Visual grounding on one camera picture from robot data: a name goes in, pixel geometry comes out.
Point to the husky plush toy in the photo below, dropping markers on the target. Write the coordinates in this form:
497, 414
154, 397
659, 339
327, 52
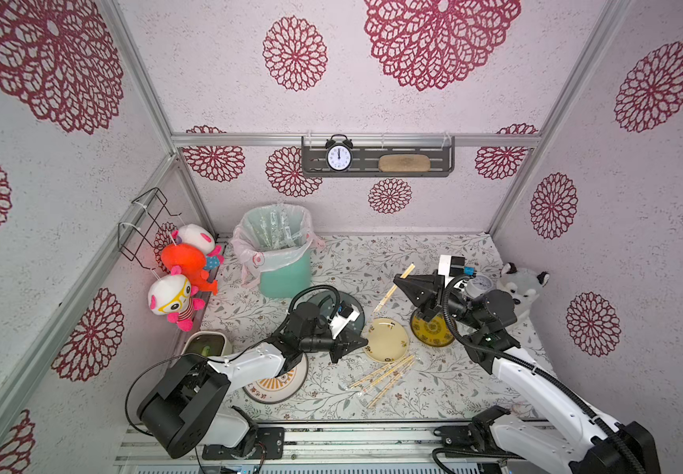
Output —
523, 285

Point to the black alarm clock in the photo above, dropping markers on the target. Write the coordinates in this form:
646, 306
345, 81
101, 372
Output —
339, 152

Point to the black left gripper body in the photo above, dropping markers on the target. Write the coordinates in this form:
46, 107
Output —
322, 341

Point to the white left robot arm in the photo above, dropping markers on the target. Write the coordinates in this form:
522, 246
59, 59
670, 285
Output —
184, 409

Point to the metal base rail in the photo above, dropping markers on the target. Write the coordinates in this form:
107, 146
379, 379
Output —
305, 447

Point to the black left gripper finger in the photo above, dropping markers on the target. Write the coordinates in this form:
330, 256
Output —
338, 353
351, 343

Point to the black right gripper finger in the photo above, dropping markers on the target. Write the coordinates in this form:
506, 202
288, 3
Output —
416, 285
429, 310

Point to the red orange plush toy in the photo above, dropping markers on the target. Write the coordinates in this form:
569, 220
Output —
186, 260

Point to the black wire rack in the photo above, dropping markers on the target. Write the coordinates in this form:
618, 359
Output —
134, 235

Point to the white pink plush doll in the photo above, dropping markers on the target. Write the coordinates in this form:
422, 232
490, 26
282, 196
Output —
199, 238

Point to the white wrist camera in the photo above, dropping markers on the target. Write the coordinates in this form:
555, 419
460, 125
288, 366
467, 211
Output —
454, 266
346, 314

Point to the cream yellow plate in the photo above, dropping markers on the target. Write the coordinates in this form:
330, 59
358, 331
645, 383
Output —
388, 340

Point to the pile of wrapped chopsticks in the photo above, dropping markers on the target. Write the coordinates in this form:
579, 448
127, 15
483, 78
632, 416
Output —
373, 387

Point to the small white round gauge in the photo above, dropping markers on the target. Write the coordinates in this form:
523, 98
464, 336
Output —
478, 285

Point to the yellow patterned plate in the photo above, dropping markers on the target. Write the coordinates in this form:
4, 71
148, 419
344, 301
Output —
433, 333

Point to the white container green inside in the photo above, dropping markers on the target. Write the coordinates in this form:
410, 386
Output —
208, 344

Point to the green trash bin with bag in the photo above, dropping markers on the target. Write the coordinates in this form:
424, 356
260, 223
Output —
273, 245

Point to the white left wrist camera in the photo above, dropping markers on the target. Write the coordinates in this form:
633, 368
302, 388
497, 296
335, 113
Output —
346, 314

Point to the white plush doll yellow glasses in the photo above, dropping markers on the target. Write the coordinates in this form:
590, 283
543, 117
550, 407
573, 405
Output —
175, 297

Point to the bare chopsticks pair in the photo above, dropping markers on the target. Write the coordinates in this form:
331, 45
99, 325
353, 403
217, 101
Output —
393, 289

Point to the white orange patterned plate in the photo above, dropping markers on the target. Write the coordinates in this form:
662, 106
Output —
279, 389

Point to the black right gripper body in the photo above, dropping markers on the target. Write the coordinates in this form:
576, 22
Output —
431, 290

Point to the dark green glass plate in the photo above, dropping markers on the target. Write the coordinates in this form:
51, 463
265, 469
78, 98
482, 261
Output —
327, 307

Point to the wooden brush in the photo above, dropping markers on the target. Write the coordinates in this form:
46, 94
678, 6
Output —
404, 163

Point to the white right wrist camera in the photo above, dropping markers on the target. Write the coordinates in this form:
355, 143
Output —
454, 266

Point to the grey wall shelf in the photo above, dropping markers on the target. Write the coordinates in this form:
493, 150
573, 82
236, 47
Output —
365, 159

